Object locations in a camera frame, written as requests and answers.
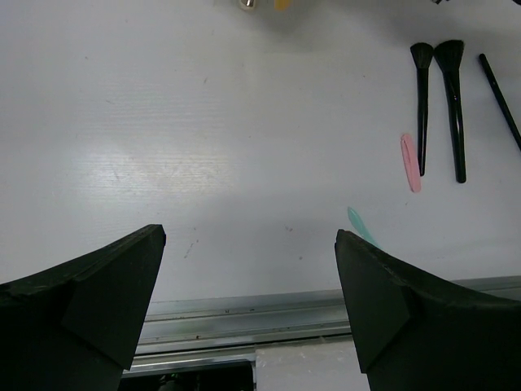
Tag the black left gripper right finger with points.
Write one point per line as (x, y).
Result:
(415, 331)

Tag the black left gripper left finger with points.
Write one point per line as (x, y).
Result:
(76, 326)

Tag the teal razor stick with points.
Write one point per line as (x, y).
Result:
(360, 227)

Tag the pink razor stick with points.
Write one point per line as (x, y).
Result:
(411, 165)

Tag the thin black eyeliner brush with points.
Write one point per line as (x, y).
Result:
(500, 99)

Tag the small black makeup brush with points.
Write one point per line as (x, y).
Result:
(422, 54)

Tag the large black makeup brush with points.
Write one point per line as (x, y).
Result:
(449, 55)

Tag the white round drawer cabinet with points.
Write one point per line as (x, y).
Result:
(247, 5)

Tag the white foil sheet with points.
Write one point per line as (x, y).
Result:
(322, 364)

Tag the aluminium rail frame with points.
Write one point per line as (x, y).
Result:
(197, 334)

